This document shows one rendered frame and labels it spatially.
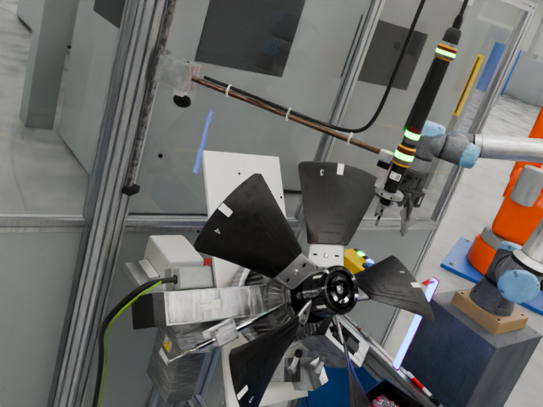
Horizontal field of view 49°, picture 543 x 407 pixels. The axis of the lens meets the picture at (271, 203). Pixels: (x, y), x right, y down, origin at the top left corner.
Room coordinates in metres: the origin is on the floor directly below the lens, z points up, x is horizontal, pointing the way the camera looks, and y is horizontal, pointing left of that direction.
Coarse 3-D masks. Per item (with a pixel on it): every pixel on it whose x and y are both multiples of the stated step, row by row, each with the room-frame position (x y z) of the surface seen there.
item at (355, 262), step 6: (348, 252) 1.87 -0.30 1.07; (354, 252) 1.89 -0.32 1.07; (348, 258) 1.82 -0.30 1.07; (354, 258) 1.84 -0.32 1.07; (360, 258) 1.85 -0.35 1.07; (348, 264) 1.81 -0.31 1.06; (354, 264) 1.80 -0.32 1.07; (360, 264) 1.81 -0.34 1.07; (354, 270) 1.79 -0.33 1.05; (360, 270) 1.77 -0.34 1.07
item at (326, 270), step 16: (320, 272) 1.29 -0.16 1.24; (336, 272) 1.31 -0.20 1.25; (288, 288) 1.31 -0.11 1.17; (304, 288) 1.29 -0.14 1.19; (320, 288) 1.25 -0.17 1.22; (336, 288) 1.28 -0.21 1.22; (352, 288) 1.31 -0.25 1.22; (288, 304) 1.30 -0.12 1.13; (320, 304) 1.25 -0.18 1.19; (336, 304) 1.26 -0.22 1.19; (352, 304) 1.28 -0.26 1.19; (320, 320) 1.33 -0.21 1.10
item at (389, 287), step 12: (384, 264) 1.56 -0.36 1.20; (396, 264) 1.58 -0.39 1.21; (360, 276) 1.46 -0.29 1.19; (372, 276) 1.48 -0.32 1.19; (384, 276) 1.50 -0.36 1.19; (396, 276) 1.52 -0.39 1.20; (408, 276) 1.55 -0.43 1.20; (360, 288) 1.40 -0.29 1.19; (372, 288) 1.41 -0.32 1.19; (384, 288) 1.44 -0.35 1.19; (396, 288) 1.46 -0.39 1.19; (408, 288) 1.49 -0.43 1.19; (420, 288) 1.53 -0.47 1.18; (384, 300) 1.38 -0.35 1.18; (396, 300) 1.41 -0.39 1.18; (408, 300) 1.44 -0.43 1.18; (420, 300) 1.48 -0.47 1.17; (420, 312) 1.43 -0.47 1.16
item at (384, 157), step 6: (384, 150) 1.40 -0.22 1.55; (378, 156) 1.38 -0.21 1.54; (384, 156) 1.38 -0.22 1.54; (390, 156) 1.38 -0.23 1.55; (378, 162) 1.38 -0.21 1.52; (384, 162) 1.37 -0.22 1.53; (390, 162) 1.39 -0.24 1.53; (384, 168) 1.37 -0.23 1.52; (378, 174) 1.38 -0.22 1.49; (384, 174) 1.38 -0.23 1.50; (378, 180) 1.38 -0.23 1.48; (384, 180) 1.38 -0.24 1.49; (378, 186) 1.38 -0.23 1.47; (384, 186) 1.41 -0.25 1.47; (378, 192) 1.36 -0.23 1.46; (384, 192) 1.35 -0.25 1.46; (390, 198) 1.35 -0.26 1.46; (396, 198) 1.35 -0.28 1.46
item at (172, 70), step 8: (160, 56) 1.52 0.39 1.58; (168, 56) 1.53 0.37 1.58; (176, 56) 1.57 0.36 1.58; (160, 64) 1.52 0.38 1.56; (168, 64) 1.51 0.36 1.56; (176, 64) 1.51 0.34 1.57; (184, 64) 1.50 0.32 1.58; (192, 64) 1.53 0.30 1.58; (160, 72) 1.52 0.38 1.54; (168, 72) 1.51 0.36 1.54; (176, 72) 1.51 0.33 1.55; (184, 72) 1.50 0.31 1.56; (192, 72) 1.52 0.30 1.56; (152, 80) 1.54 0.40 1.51; (160, 80) 1.52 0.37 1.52; (168, 80) 1.51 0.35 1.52; (176, 80) 1.51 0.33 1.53; (184, 80) 1.50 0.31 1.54; (176, 88) 1.50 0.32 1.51; (184, 88) 1.50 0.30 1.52; (192, 88) 1.54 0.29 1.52
